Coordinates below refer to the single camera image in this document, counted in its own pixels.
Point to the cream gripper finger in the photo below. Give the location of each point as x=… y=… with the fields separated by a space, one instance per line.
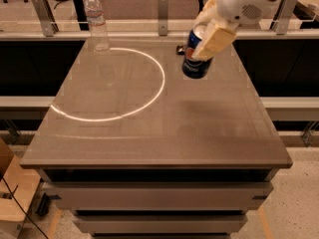
x=216 y=35
x=208 y=16

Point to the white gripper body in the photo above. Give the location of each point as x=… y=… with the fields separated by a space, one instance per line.
x=239 y=2

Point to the blue pepsi can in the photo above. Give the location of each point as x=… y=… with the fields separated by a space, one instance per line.
x=195 y=69

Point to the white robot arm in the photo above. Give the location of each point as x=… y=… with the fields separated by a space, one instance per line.
x=221 y=19

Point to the clear plastic water bottle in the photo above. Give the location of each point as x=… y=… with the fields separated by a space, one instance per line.
x=97 y=25

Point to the dark snack bar packet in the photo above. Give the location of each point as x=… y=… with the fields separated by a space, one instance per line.
x=180 y=49

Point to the grey drawer cabinet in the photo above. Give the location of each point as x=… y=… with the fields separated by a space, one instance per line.
x=158 y=203

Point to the wooden box at left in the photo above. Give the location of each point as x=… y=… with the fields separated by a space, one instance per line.
x=17 y=189

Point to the right metal bracket post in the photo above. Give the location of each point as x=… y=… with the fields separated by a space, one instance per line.
x=285 y=12

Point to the metal bracket post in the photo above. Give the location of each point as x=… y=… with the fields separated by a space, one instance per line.
x=285 y=12
x=45 y=16
x=163 y=17

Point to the middle metal bracket post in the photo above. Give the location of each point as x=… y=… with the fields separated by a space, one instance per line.
x=163 y=17

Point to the left metal bracket post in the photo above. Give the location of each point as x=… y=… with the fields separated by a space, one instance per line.
x=45 y=16

